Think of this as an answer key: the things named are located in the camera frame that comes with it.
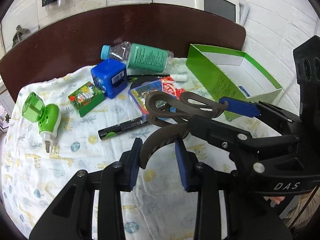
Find giraffe print white cloth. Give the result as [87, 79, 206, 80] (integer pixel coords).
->
[1, 57, 283, 240]

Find black marker white cap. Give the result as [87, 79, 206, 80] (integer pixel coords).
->
[127, 74, 188, 82]

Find blue cube container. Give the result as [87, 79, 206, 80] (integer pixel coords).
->
[91, 59, 128, 99]

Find green plug-in mosquito repeller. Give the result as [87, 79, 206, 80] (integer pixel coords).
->
[22, 92, 61, 153]

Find blue playing card box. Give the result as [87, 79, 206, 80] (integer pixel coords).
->
[128, 77, 175, 122]

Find small green printed box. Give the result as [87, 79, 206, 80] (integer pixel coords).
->
[68, 81, 105, 117]

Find person's right hand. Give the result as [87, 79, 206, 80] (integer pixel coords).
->
[264, 196, 285, 206]

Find clear bottle green label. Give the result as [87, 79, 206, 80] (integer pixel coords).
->
[100, 41, 174, 73]

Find black marker blue cap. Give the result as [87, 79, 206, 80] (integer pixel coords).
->
[98, 116, 148, 140]

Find brown handled scissors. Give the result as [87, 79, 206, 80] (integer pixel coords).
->
[139, 91, 228, 169]

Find green cardboard box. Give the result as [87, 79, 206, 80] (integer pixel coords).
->
[185, 43, 284, 122]

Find dark metal wall faucet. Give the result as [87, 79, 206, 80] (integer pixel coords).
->
[12, 25, 31, 47]

